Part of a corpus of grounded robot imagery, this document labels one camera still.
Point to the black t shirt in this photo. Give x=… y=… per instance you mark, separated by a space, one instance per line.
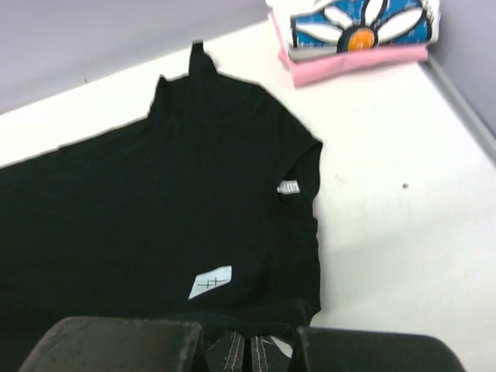
x=203 y=210

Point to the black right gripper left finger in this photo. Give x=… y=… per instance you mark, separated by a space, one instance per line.
x=111 y=344

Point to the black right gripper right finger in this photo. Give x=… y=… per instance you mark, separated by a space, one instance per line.
x=353 y=350

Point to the white daisy print t shirt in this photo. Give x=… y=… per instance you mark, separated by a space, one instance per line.
x=311 y=29

